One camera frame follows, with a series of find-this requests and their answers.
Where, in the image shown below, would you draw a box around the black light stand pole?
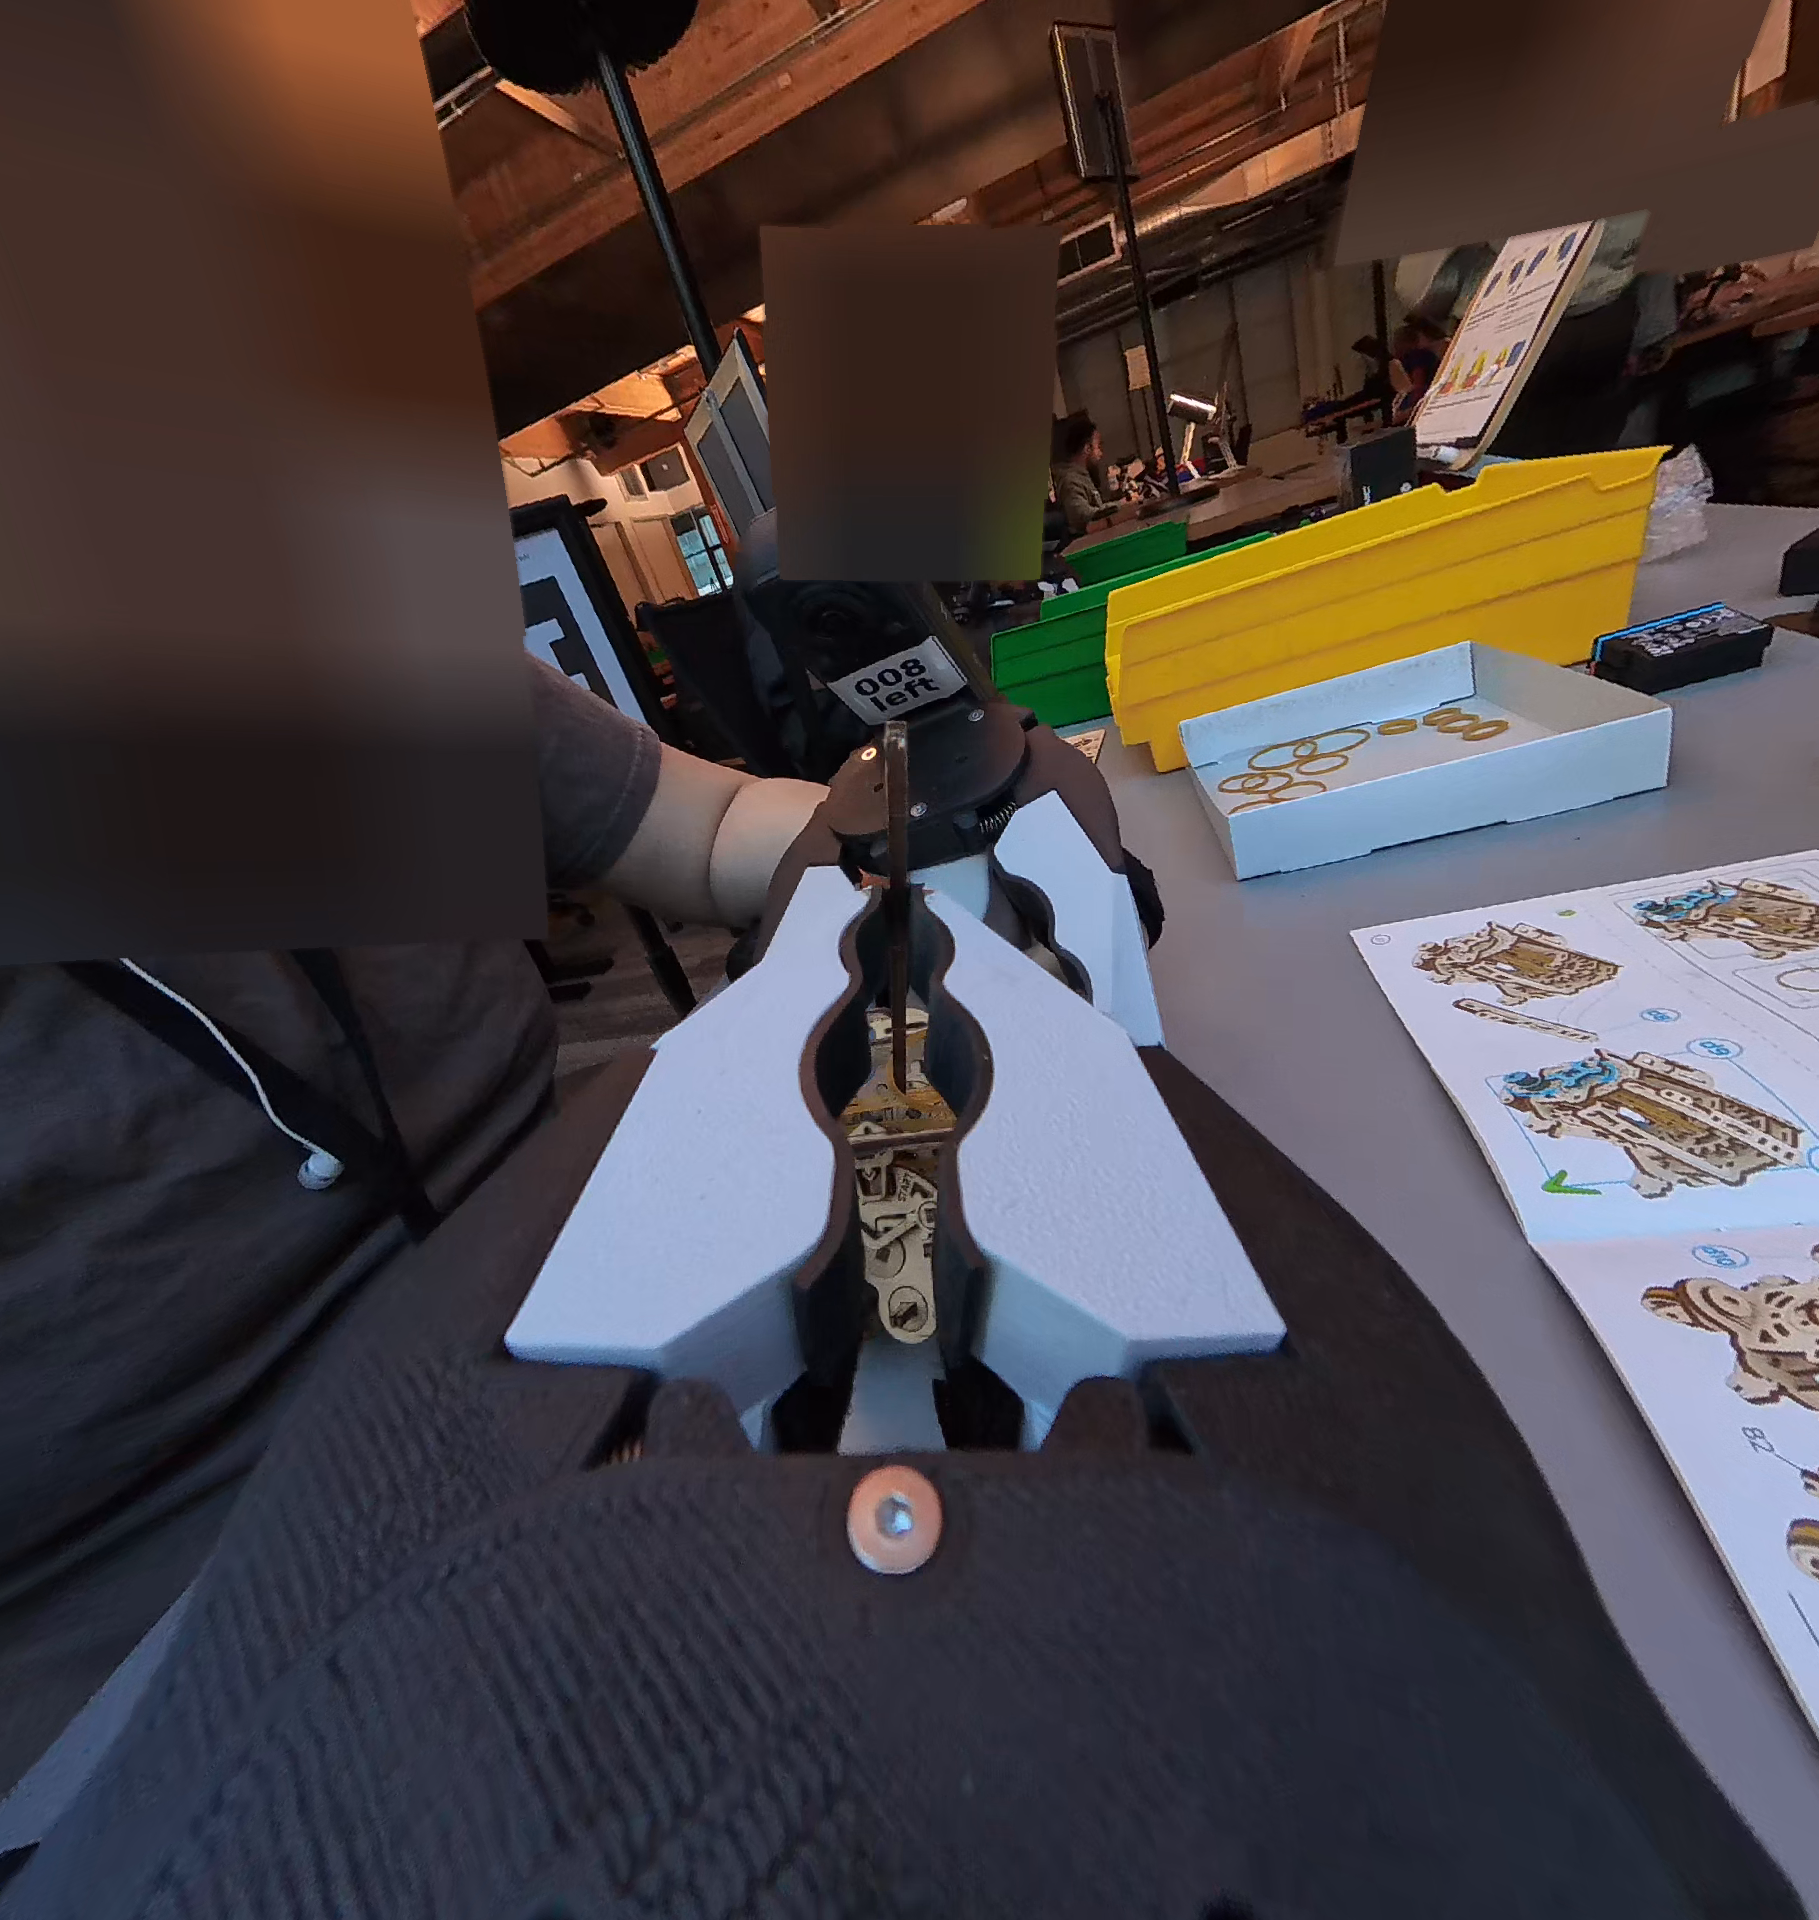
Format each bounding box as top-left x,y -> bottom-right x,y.
465,0 -> 731,370

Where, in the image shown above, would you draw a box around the assembly instruction sheet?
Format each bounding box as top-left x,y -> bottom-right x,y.
1351,850 -> 1819,1823

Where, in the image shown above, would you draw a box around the green plastic bin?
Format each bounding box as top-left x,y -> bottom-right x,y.
1059,519 -> 1273,594
987,576 -> 1151,731

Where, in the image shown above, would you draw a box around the black lanyard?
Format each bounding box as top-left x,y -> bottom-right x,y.
70,952 -> 437,1240

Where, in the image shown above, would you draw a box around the yellow plastic bin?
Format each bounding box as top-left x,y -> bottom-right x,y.
1103,444 -> 1671,678
1111,524 -> 1653,773

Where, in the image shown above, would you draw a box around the clear plastic bag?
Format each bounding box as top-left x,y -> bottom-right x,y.
1651,445 -> 1715,563

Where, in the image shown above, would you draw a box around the loose rubber bands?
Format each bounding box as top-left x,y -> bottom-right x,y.
1213,708 -> 1511,815

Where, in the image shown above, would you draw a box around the black blue-edged battery pack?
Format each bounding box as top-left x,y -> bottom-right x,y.
1587,601 -> 1775,696

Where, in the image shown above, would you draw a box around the white cardboard tray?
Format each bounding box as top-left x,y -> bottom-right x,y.
1179,639 -> 1675,881

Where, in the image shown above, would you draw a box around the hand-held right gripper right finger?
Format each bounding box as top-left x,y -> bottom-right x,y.
915,883 -> 1289,1453

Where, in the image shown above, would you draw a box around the grey computer monitor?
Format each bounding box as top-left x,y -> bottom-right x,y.
683,329 -> 775,527

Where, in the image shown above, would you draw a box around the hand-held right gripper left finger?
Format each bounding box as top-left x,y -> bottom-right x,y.
507,883 -> 871,1453

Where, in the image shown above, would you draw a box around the person's left forearm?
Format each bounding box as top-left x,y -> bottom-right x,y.
601,731 -> 835,930

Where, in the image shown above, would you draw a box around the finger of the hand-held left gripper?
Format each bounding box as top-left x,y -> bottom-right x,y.
721,779 -> 869,984
983,723 -> 1169,1051

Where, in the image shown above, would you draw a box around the fiducial marker board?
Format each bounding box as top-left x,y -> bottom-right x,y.
511,493 -> 671,738

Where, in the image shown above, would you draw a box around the white earphone cable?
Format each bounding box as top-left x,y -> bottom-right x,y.
122,959 -> 345,1191

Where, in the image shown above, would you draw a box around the wooden mechanical model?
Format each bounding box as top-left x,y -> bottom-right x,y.
843,1011 -> 953,1344

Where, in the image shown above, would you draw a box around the illustrated poster board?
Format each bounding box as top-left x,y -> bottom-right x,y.
1411,220 -> 1607,468

